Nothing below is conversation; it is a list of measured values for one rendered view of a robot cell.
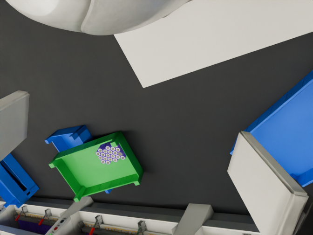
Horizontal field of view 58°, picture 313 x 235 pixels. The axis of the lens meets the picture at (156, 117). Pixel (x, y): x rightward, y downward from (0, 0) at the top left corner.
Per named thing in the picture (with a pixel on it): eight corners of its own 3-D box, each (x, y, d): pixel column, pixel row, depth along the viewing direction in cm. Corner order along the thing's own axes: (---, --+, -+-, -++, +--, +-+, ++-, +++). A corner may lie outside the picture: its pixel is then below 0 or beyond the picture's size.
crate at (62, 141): (57, 129, 127) (44, 140, 121) (85, 124, 114) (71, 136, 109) (91, 180, 137) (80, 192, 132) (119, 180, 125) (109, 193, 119)
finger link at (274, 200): (293, 192, 11) (311, 195, 11) (239, 129, 18) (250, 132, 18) (269, 253, 12) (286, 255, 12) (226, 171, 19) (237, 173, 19)
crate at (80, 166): (120, 130, 105) (114, 141, 98) (144, 171, 113) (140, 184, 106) (57, 152, 115) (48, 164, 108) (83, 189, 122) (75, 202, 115)
